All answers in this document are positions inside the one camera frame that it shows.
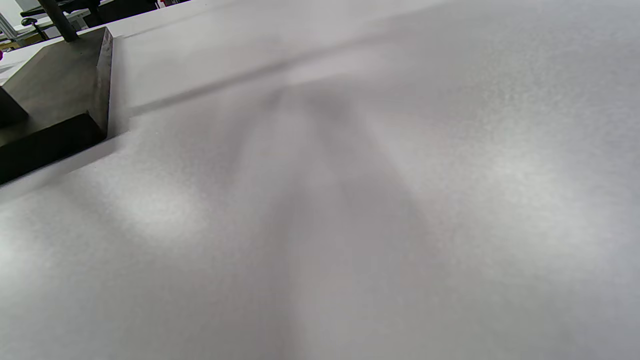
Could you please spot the wooden desktop rack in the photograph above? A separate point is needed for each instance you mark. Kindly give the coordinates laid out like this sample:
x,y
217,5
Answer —
x,y
60,85

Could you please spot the white desktop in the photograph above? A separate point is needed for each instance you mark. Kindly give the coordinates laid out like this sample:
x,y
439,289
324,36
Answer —
x,y
400,200

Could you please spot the black workbench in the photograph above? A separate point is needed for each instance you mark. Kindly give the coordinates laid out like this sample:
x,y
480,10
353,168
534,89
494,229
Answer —
x,y
120,10

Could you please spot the aluminium frame post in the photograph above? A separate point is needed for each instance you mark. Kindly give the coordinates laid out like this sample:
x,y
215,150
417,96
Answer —
x,y
7,27

